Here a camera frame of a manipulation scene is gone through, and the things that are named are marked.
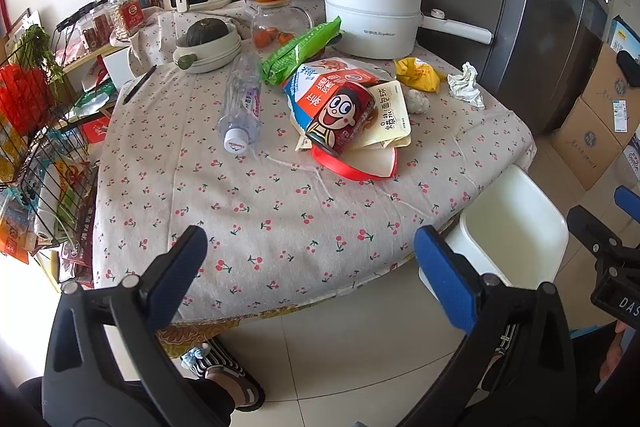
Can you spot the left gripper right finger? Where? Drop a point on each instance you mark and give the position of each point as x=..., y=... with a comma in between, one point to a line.
x=515, y=365

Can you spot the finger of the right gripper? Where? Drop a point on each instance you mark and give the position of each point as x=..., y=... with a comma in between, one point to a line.
x=591, y=232
x=627, y=201

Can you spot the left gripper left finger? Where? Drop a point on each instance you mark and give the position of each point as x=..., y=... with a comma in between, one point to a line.
x=82, y=384

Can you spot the printed paper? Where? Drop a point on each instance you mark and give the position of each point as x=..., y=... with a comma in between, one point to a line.
x=464, y=86

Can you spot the white tissue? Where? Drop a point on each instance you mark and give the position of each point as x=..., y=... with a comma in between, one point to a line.
x=417, y=102

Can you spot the red rimmed white plate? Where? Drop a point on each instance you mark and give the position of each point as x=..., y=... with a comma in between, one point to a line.
x=359, y=165

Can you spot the cream food pouch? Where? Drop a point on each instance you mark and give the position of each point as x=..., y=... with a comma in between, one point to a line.
x=389, y=120

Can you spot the yellow snack wrapper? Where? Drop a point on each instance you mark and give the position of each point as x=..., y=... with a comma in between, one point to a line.
x=418, y=75

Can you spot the red cartoon drink can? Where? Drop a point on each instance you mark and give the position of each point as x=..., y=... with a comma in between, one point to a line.
x=341, y=119

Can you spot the clear plastic water bottle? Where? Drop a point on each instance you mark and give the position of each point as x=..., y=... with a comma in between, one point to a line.
x=239, y=124

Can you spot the blue white milk bag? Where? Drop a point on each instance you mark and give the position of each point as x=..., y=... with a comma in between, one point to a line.
x=313, y=84

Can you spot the green snack bag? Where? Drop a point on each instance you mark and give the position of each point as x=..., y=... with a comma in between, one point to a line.
x=283, y=62

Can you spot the lower cardboard box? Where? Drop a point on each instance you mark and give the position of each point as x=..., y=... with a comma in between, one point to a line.
x=585, y=144

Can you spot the cardboard box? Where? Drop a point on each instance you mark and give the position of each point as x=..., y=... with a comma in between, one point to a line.
x=585, y=144
x=606, y=86

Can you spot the striped slipper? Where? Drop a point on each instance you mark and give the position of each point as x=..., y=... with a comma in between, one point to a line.
x=211, y=361

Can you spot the upper cardboard box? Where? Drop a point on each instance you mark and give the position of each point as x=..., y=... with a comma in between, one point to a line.
x=606, y=86

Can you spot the black cap on box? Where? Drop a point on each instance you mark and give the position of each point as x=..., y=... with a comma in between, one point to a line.
x=629, y=67

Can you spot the blue white printed box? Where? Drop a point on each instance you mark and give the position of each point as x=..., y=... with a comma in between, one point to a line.
x=623, y=38

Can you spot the cherry print tablecloth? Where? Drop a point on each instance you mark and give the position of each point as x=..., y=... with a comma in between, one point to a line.
x=282, y=231

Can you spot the black pen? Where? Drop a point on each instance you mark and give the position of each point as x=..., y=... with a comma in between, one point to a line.
x=139, y=85

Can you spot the white electric cooking pot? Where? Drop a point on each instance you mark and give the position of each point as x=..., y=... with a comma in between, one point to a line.
x=387, y=29

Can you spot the dark green squash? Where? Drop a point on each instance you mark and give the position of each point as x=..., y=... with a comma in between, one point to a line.
x=205, y=30

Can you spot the red label glass jar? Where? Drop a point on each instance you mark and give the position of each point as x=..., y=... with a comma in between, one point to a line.
x=127, y=17

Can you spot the glass jar with tangerines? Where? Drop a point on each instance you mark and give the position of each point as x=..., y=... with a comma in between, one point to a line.
x=275, y=23

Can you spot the black wire rack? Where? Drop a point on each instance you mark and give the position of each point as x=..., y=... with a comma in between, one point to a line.
x=48, y=180

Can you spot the cream bowl with handle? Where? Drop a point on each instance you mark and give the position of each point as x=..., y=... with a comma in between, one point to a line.
x=209, y=56

